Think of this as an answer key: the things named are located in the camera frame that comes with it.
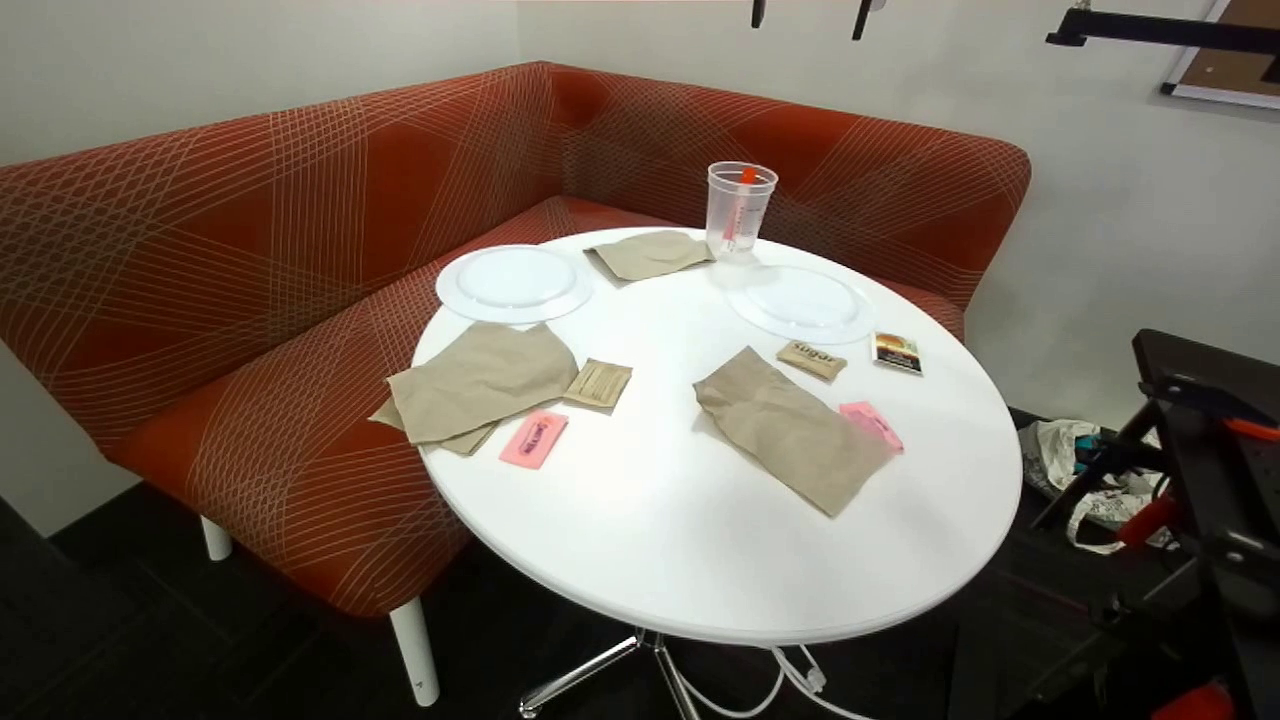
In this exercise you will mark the pink sweetener packet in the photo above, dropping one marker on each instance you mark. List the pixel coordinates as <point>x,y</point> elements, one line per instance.
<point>533,441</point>
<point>874,424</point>

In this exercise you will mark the clear plastic cup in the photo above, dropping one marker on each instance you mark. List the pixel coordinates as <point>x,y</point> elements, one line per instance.
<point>742,213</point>

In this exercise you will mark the brown sugar packet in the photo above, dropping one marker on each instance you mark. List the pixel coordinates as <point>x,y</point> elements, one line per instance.
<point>808,362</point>
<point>597,387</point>

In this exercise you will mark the framed cork board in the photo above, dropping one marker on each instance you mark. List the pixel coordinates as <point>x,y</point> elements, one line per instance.
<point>1242,66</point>

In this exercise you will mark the tea bag packet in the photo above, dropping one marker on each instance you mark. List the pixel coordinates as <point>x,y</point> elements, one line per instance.
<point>898,352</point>

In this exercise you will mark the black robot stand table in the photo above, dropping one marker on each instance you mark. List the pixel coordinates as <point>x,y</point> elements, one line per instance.
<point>1201,381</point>

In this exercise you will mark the black horizontal mounting bar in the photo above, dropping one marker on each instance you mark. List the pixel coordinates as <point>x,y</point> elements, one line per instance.
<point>1146,26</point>

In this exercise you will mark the large brown paper napkin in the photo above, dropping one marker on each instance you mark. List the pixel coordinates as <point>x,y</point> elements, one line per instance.
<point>795,429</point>

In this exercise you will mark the white cloth bag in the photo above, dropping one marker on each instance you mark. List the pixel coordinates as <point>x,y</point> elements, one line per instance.
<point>1065,454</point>

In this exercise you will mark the orange patterned sofa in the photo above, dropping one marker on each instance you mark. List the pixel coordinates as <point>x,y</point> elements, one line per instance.
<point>226,306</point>

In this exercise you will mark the chrome table base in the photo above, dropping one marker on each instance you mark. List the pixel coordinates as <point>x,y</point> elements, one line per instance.
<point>587,670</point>

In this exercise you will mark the orange and white marker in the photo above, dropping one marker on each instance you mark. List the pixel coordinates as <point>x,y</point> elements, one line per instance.
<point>755,172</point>

